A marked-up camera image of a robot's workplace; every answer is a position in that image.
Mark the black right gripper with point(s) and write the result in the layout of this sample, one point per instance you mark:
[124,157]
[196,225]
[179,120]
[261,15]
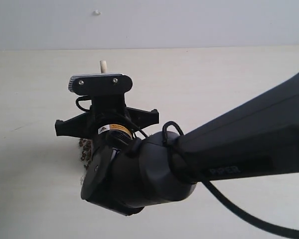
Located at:
[104,110]

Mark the white wooden paint brush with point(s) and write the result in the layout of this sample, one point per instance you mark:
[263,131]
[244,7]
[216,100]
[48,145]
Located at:
[103,66]

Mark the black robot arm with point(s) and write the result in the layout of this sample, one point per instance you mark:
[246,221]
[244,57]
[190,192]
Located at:
[126,174]

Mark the beans and rice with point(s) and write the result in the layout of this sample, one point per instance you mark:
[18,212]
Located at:
[85,146]

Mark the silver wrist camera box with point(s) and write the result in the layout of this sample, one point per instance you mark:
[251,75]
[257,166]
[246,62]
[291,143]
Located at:
[100,84]

